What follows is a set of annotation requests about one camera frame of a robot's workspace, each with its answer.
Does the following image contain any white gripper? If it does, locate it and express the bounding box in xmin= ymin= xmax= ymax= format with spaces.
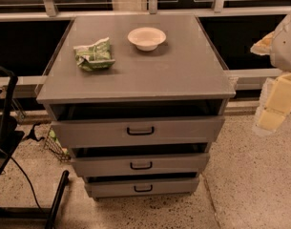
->
xmin=250 ymin=11 xmax=291 ymax=135

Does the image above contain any grey bottom drawer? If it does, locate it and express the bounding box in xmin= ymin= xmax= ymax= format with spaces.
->
xmin=85 ymin=177 xmax=199 ymax=198

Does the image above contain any grey drawer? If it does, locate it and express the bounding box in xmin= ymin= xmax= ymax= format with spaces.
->
xmin=85 ymin=177 xmax=199 ymax=198
xmin=72 ymin=154 xmax=209 ymax=177
xmin=52 ymin=116 xmax=224 ymax=148

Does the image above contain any grey top drawer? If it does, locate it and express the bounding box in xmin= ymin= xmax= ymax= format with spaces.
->
xmin=52 ymin=116 xmax=224 ymax=148

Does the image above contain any grey drawer cabinet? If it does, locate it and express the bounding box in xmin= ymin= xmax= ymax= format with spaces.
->
xmin=37 ymin=15 xmax=235 ymax=184

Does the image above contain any grey middle drawer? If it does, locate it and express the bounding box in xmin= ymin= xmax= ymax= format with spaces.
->
xmin=72 ymin=154 xmax=209 ymax=177

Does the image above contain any metal window railing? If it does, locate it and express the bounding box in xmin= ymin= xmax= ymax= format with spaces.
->
xmin=0 ymin=0 xmax=291 ymax=100

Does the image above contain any white bowl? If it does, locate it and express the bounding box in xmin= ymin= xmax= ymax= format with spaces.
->
xmin=128 ymin=27 xmax=166 ymax=52

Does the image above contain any green snack bag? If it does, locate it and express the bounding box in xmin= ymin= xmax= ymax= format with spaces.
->
xmin=73 ymin=37 xmax=115 ymax=72

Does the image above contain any black metal stand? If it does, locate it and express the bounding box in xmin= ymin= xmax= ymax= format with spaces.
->
xmin=0 ymin=66 xmax=69 ymax=229

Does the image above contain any wire mesh basket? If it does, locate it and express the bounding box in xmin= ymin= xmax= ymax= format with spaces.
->
xmin=44 ymin=129 xmax=71 ymax=162

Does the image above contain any black cable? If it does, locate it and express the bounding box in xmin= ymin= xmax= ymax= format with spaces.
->
xmin=0 ymin=143 xmax=46 ymax=213

